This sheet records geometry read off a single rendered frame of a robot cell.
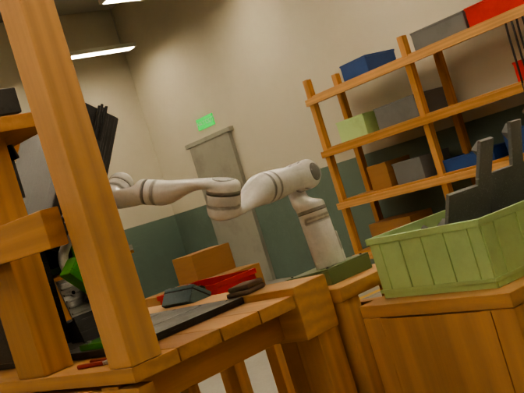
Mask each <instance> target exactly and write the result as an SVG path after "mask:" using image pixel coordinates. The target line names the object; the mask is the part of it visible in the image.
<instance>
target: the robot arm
mask: <svg viewBox="0 0 524 393"><path fill-rule="evenodd" d="M320 179H321V171H320V167H319V166H318V165H317V163H315V162H314V161H311V160H309V159H304V160H301V161H298V162H296V163H294V164H291V165H288V166H286V167H284V168H277V169H273V170H269V171H265V172H260V173H257V174H255V175H253V176H252V177H250V178H249V179H248V181H247V182H246V183H245V185H244V186H243V188H242V189H241V184H240V181H239V180H238V179H234V178H229V177H213V178H198V179H178V180H158V179H141V180H139V181H138V182H136V183H135V184H134V183H133V179H132V177H131V176H130V175H128V174H127V173H125V172H117V173H115V174H113V175H112V176H111V177H110V178H109V179H108V180H109V182H110V186H111V188H112V192H113V196H114V198H115V203H116V206H117V208H118V209H123V208H127V207H135V206H138V205H141V204H146V205H157V206H164V205H168V204H172V203H174V202H176V201H177V200H179V199H181V198H182V197H184V196H185V195H187V194H189V193H191V192H193V191H197V190H201V189H205V190H206V199H207V214H208V216H209V217H210V218H211V219H213V220H215V221H227V220H231V219H233V218H237V217H238V216H240V215H242V214H245V213H246V212H248V211H251V210H252V209H254V208H256V207H260V206H264V205H266V204H270V203H273V202H275V201H277V200H280V199H282V198H284V197H286V196H289V199H290V202H291V204H292V207H293V209H294V210H295V212H296V213H297V216H298V218H299V222H300V224H301V227H302V229H303V233H304V235H305V238H306V241H307V244H308V247H309V249H310V253H311V256H312V258H313V262H314V264H315V267H316V269H317V270H320V269H323V268H326V267H330V266H332V265H335V264H338V263H341V262H342V261H344V260H346V256H345V253H344V250H343V248H342V244H341V241H340V239H339V237H338V233H337V231H336V230H334V227H333V224H332V222H331V218H330V216H329V213H328V209H327V208H326V205H325V202H324V200H322V199H316V198H312V197H310V196H308V195H307V194H306V191H307V190H308V189H312V188H314V187H315V186H317V185H318V184H319V182H320Z"/></svg>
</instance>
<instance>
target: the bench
mask: <svg viewBox="0 0 524 393"><path fill-rule="evenodd" d="M295 308H296V305H295V302H294V299H293V297H292V296H286V297H281V298H276V299H268V300H263V301H258V302H253V303H245V304H242V305H240V306H237V307H235V308H233V309H230V310H228V311H226V312H224V313H221V314H218V315H217V316H215V317H212V318H210V319H208V320H205V321H203V322H200V323H199V324H195V325H193V326H192V327H188V328H187V329H185V330H182V331H180V332H177V333H175V334H173V335H170V336H168V337H167V338H163V339H162V340H160V341H158V343H159V345H160V349H161V355H159V356H156V357H154V358H152V359H149V360H148V361H145V362H143V363H141V364H139V365H136V366H134V367H129V368H122V369H114V370H110V368H109V365H108V364H105V365H104V366H96V367H91V368H86V369H82V370H78V369H77V366H78V365H81V364H85V363H89V362H90V360H91V359H103V358H106V356H104V357H97V358H91V359H80V360H73V365H72V366H70V367H67V368H65V369H63V370H60V371H58V372H56V373H54V374H51V375H49V376H46V377H36V378H29V379H22V380H20V379H19V377H18V374H17V371H16V368H14V369H7V370H0V393H180V392H182V391H185V390H186V389H188V388H190V387H192V386H193V385H195V384H198V383H200V382H201V381H204V380H206V379H208V378H209V377H212V376H214V375H215V374H218V373H220V372H222V371H223V370H226V369H228V368H229V367H231V366H234V365H236V364H237V363H240V362H242V361H243V360H245V359H248V358H250V357H251V356H254V355H256V354H257V353H259V352H261V351H263V350H265V349H267V348H269V347H271V346H273V345H275V344H277V343H279V342H281V341H283V340H285V336H284V333H283V330H282V328H281V323H280V320H279V318H278V316H280V315H282V314H283V313H287V312H289V311H290V310H293V309H295ZM296 344H297V346H298V349H299V354H300V356H301V359H302V362H303V366H304V369H305V372H306V376H307V379H308V382H309V385H310V390H311V392H312V393H358V391H357V389H356V384H355V381H354V378H353V375H352V371H351V368H350V365H349V361H348V358H347V355H346V353H345V348H344V345H343V343H342V338H341V335H340V333H339V329H338V325H337V326H336V327H333V328H332V329H330V330H328V331H325V332H324V333H322V334H320V335H318V336H317V337H315V338H312V339H310V340H309V341H303V342H296Z"/></svg>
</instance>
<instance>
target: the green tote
mask: <svg viewBox="0 0 524 393"><path fill-rule="evenodd" d="M442 218H444V219H445V210H444V211H440V212H438V213H436V214H432V215H430V216H427V217H425V218H421V219H420V220H417V221H414V222H411V223H409V224H407V225H403V226H401V227H398V228H395V229H392V230H391V231H388V232H385V233H382V234H380V235H376V236H374V237H372V238H369V239H366V240H365V242H366V246H370V249H371V252H372V255H373V258H374V263H375V265H376V268H377V273H378V275H379V278H380V281H381V285H382V288H383V289H382V290H381V294H383V293H384V295H385V298H386V299H387V298H396V297H405V296H421V295H430V294H439V293H448V292H464V291H473V290H482V289H497V288H500V287H502V286H504V285H507V284H508V283H510V282H512V281H514V280H517V279H519V278H521V277H523V276H524V200H522V201H520V202H518V203H516V204H513V205H510V206H508V207H505V208H502V209H500V210H498V211H495V212H493V213H490V214H487V215H485V216H483V217H481V218H477V219H473V220H468V221H460V222H456V223H451V224H447V225H439V226H437V225H438V224H439V222H440V221H441V219H442ZM423 225H425V226H427V227H428V228H422V226H423ZM421 228H422V229H421Z"/></svg>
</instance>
